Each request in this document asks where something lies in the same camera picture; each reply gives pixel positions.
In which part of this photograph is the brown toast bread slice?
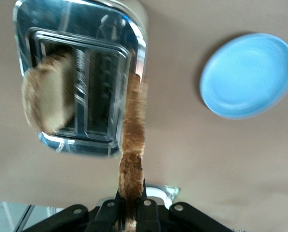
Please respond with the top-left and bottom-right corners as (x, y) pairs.
(21, 52), (76, 135)
(118, 73), (149, 232)

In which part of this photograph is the beige chrome toaster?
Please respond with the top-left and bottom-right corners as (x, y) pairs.
(12, 0), (149, 159)

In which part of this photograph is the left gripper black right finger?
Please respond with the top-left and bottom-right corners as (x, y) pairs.
(135, 178), (233, 232)

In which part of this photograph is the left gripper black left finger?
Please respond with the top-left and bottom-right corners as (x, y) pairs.
(22, 188), (127, 232)

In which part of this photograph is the blue plate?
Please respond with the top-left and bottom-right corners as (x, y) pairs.
(198, 32), (288, 120)

